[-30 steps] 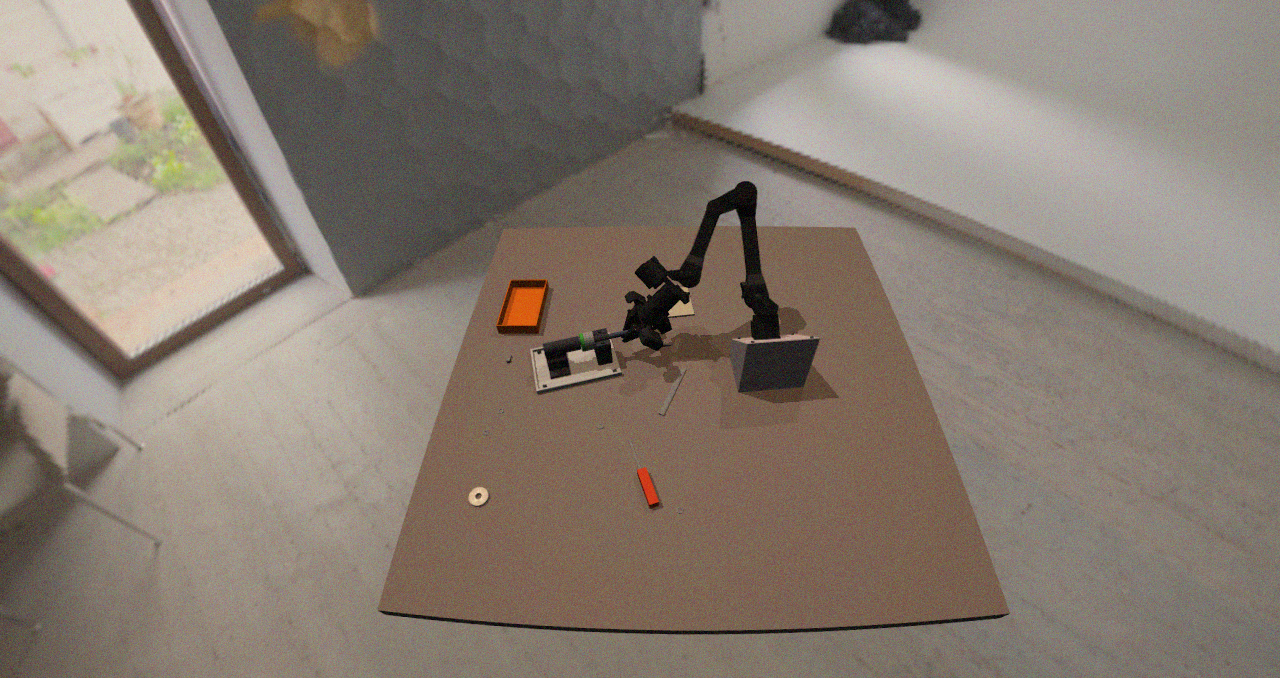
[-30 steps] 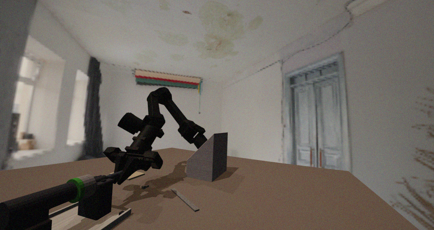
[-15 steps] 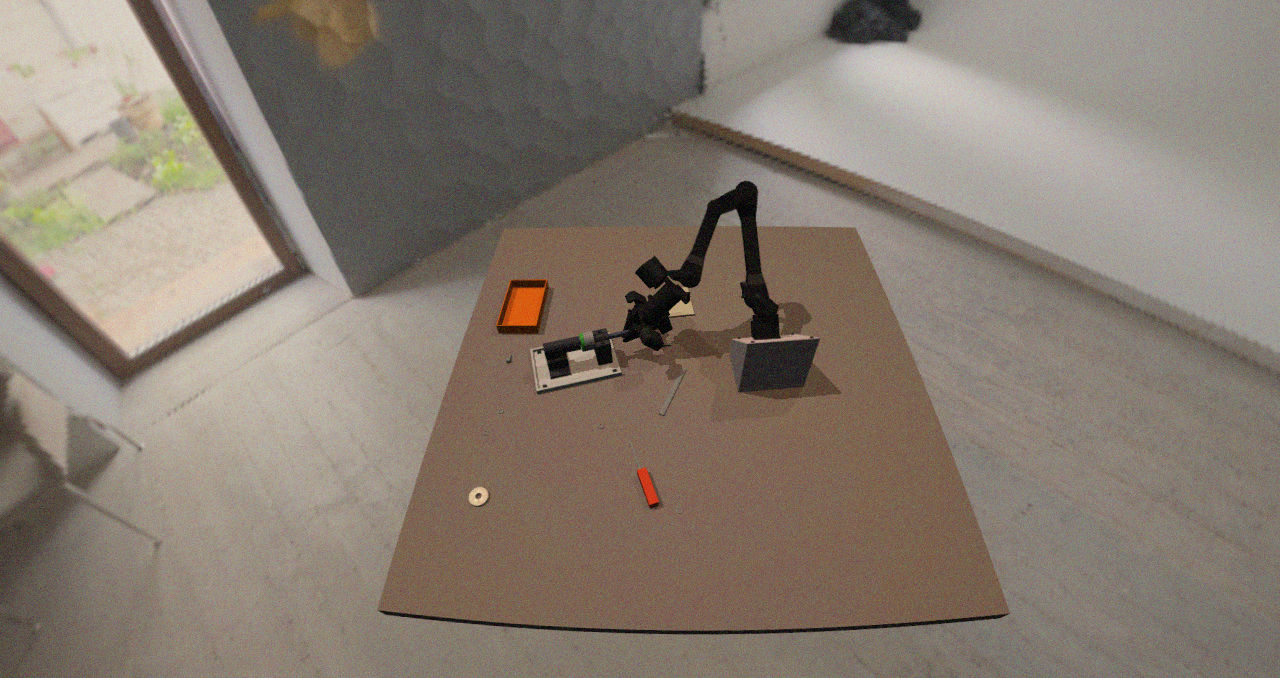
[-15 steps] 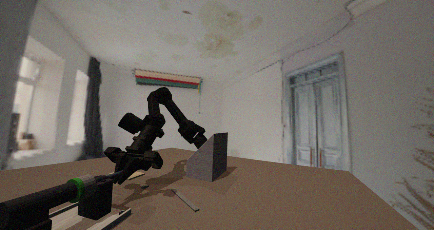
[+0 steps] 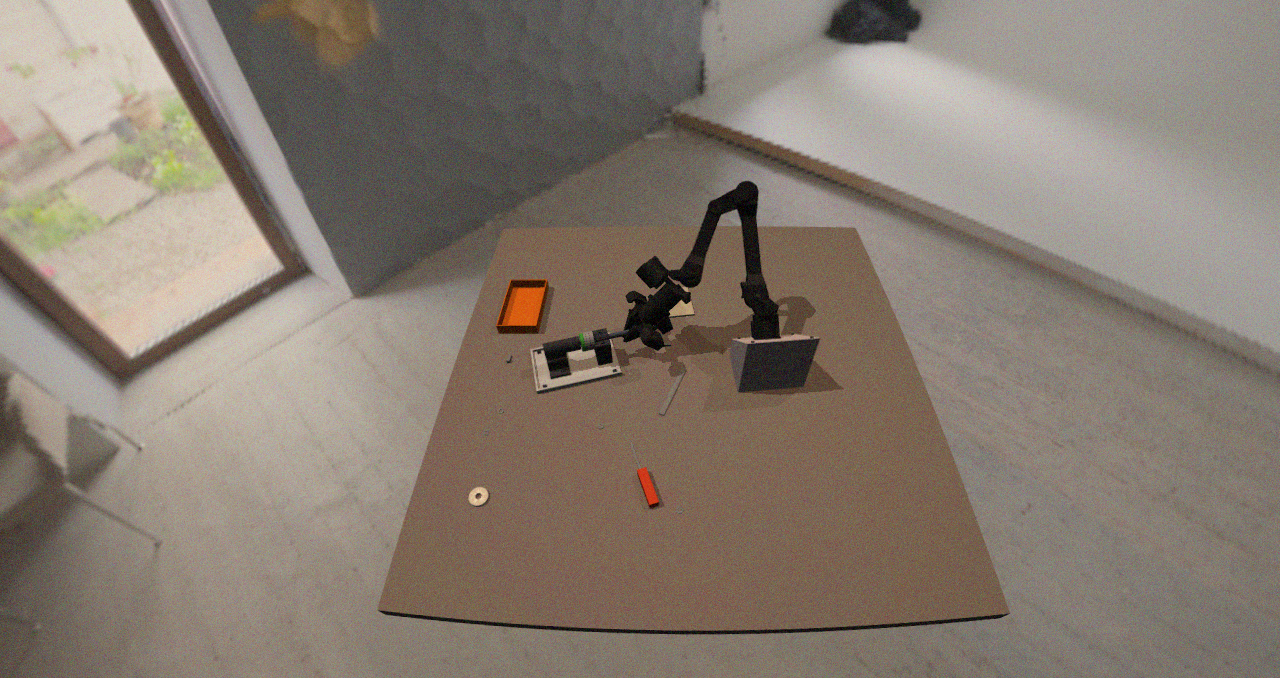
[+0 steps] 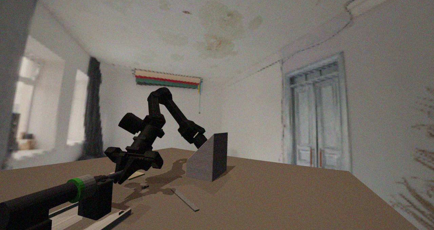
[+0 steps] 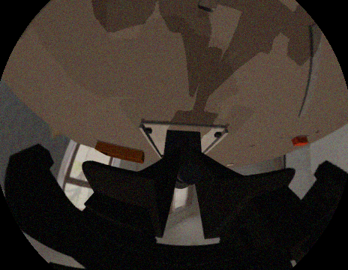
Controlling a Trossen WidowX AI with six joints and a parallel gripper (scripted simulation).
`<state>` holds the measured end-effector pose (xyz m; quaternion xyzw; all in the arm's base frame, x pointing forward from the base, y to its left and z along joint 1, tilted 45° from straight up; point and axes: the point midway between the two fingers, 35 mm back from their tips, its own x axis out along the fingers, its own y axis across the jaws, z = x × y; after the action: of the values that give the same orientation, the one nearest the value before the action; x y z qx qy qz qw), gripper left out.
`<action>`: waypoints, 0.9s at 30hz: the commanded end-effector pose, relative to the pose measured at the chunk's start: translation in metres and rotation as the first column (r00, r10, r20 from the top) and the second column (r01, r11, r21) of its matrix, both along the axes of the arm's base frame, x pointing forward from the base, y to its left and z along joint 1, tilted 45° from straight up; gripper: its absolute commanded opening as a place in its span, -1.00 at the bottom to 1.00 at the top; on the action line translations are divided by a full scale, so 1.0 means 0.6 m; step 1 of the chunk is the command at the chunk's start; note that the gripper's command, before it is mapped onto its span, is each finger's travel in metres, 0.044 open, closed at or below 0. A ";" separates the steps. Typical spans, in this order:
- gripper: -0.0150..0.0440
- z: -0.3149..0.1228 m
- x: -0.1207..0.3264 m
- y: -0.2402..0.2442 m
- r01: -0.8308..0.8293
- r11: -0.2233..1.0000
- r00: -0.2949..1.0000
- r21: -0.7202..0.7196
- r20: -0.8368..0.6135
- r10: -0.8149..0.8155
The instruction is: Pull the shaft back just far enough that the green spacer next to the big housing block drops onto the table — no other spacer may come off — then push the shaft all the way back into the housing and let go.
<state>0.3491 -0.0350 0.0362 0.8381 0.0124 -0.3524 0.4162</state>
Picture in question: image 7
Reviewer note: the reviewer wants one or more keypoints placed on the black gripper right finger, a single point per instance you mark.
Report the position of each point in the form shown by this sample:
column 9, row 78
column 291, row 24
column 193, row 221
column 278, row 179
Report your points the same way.
column 222, row 192

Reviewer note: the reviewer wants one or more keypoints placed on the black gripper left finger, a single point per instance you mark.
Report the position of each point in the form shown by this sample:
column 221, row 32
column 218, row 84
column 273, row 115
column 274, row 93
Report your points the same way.
column 151, row 188

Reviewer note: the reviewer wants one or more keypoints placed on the grey flat bar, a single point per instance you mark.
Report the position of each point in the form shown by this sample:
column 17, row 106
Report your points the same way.
column 315, row 57

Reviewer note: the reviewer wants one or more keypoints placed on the orange tray with dark brown rim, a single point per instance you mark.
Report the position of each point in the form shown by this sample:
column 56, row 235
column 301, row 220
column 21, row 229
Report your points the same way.
column 124, row 153

